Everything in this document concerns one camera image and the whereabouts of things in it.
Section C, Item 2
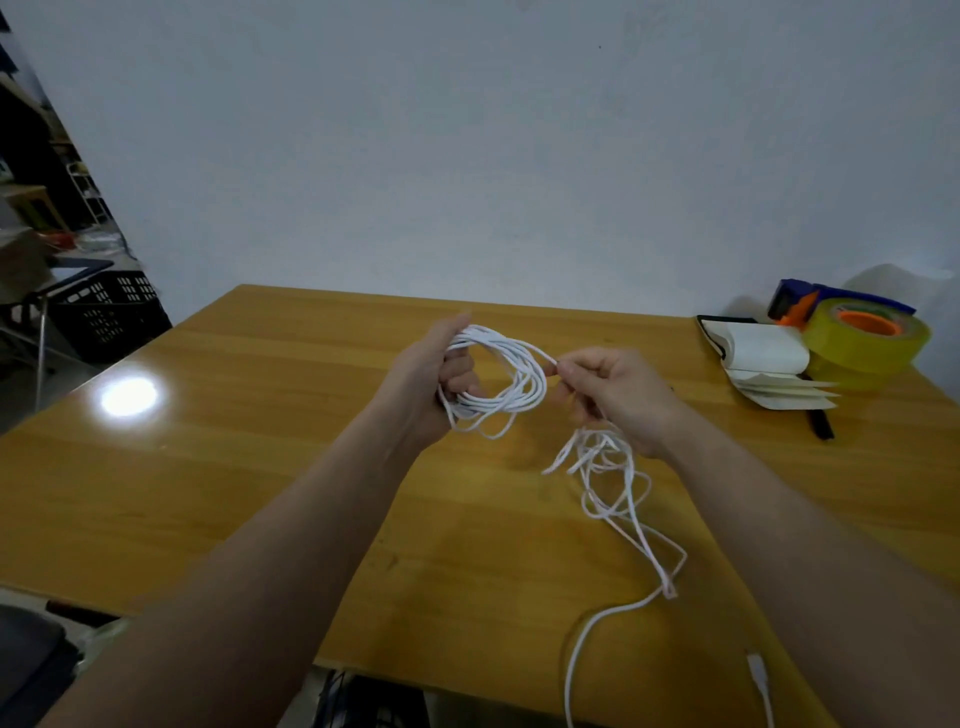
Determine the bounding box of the person's left hand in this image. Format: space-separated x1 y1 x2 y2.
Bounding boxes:
372 312 482 452

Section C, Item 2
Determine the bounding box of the person's right hand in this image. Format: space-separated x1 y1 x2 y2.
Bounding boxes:
555 347 696 461

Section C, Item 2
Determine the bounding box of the white cable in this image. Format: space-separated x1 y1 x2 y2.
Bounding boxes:
437 324 778 728

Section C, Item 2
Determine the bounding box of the person's left forearm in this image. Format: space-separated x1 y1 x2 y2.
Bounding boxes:
37 397 430 728

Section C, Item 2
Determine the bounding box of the person's right forearm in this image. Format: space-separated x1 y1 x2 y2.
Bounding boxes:
658 418 960 728

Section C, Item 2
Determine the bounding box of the open notebook with black cover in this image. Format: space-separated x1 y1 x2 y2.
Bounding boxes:
696 314 840 413

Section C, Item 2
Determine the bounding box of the blue orange tape dispenser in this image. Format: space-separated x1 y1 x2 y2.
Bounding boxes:
766 278 918 332

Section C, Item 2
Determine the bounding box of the yellow tape roll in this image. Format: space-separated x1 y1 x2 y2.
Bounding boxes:
801 297 933 392

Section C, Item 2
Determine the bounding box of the black plastic crate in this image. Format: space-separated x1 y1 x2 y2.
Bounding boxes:
46 269 174 366

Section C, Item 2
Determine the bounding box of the cardboard box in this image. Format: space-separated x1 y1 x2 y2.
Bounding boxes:
0 227 55 305

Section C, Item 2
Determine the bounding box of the black chair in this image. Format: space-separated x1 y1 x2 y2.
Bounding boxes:
0 600 123 728

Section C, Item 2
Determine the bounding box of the white wire rack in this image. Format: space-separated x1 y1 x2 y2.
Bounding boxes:
65 160 111 227

